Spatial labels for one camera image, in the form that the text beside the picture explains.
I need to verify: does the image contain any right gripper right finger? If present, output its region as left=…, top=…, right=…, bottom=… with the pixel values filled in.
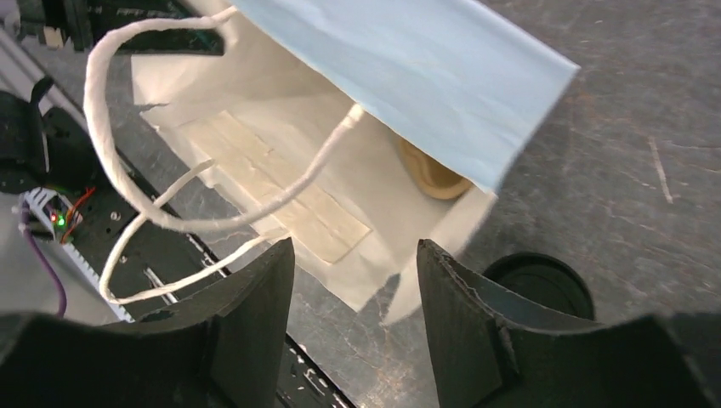
left=417, top=240, right=716, bottom=407

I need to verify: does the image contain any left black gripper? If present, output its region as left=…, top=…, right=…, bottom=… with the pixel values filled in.
left=16, top=0, right=224, bottom=55

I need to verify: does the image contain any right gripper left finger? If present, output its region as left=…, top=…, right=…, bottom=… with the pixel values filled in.
left=1, top=239, right=295, bottom=407

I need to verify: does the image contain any brown pulp cup carrier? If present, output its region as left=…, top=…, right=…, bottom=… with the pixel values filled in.
left=397, top=137, right=473, bottom=200

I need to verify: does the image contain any light blue paper bag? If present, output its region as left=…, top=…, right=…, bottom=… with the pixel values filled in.
left=82, top=0, right=582, bottom=328

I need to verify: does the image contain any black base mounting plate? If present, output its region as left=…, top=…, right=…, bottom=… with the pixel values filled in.
left=33, top=106, right=356, bottom=408

